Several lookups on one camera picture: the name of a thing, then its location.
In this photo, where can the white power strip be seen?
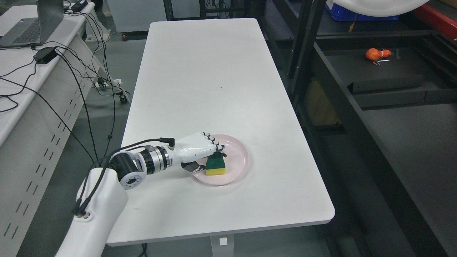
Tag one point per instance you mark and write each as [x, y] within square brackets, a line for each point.
[106, 85]

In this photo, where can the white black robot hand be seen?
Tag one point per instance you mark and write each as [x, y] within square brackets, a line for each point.
[192, 148]

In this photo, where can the green yellow sponge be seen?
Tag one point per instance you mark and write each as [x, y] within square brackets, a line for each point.
[215, 164]

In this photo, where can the black power brick far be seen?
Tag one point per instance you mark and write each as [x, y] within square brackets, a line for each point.
[79, 5]

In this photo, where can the white round lamp shade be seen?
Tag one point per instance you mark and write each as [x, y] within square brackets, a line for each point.
[378, 8]

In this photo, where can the orange toy on shelf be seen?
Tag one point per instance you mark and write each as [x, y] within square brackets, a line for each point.
[374, 54]

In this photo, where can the white side desk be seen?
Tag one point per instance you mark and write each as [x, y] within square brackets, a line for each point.
[35, 125]

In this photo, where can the pink round plate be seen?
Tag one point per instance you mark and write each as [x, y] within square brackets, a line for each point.
[236, 162]

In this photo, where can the grey laptop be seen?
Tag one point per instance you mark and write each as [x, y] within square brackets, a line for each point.
[35, 31]

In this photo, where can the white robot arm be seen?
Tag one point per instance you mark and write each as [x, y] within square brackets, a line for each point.
[103, 194]

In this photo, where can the black power adapter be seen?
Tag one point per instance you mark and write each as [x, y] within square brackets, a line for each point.
[45, 55]

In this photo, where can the dark metal shelf rack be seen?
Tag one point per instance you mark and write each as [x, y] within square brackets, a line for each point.
[383, 133]

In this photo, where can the white table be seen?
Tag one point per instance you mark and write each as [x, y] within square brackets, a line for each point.
[218, 76]

